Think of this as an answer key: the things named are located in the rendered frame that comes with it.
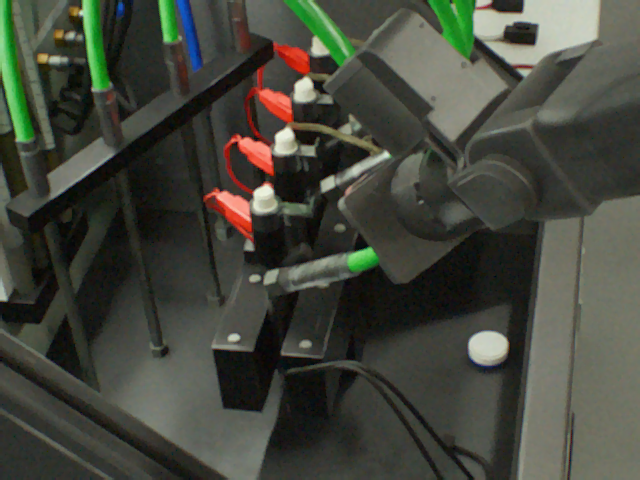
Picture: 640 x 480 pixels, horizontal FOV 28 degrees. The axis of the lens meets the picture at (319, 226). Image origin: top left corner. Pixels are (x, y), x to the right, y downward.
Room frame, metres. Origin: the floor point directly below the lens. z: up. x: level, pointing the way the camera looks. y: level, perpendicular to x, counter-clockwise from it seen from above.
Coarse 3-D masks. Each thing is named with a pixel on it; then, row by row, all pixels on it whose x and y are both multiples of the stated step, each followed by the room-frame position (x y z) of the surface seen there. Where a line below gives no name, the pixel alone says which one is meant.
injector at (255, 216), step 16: (256, 224) 0.84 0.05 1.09; (272, 224) 0.84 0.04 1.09; (256, 240) 0.84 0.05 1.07; (272, 240) 0.84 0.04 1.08; (256, 256) 0.84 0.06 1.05; (272, 256) 0.84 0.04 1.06; (288, 256) 0.84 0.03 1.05; (304, 256) 0.83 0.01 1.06; (272, 304) 0.84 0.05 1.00; (288, 304) 0.85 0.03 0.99; (272, 320) 0.84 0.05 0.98; (288, 320) 0.84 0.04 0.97; (272, 336) 0.85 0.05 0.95
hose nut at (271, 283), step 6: (276, 270) 0.74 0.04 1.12; (270, 276) 0.74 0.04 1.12; (276, 276) 0.74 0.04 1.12; (264, 282) 0.74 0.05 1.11; (270, 282) 0.74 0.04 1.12; (276, 282) 0.73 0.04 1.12; (270, 288) 0.74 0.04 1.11; (276, 288) 0.73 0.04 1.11; (282, 288) 0.73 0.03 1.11; (270, 294) 0.74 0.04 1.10; (276, 294) 0.73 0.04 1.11; (282, 294) 0.74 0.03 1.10
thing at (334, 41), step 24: (0, 0) 0.88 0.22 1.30; (288, 0) 0.71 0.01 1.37; (312, 0) 0.71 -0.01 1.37; (0, 24) 0.89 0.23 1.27; (312, 24) 0.70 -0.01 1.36; (0, 48) 0.89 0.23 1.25; (336, 48) 0.69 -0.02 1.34; (24, 96) 0.90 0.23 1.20; (24, 120) 0.89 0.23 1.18; (24, 144) 0.89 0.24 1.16; (360, 264) 0.69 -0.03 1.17
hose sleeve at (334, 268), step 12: (348, 252) 0.70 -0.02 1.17; (300, 264) 0.73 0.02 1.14; (312, 264) 0.72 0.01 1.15; (324, 264) 0.71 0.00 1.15; (336, 264) 0.70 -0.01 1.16; (288, 276) 0.73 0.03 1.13; (300, 276) 0.72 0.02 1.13; (312, 276) 0.71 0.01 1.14; (324, 276) 0.71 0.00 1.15; (336, 276) 0.70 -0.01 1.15; (348, 276) 0.69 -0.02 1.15; (288, 288) 0.73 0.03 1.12; (300, 288) 0.72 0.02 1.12
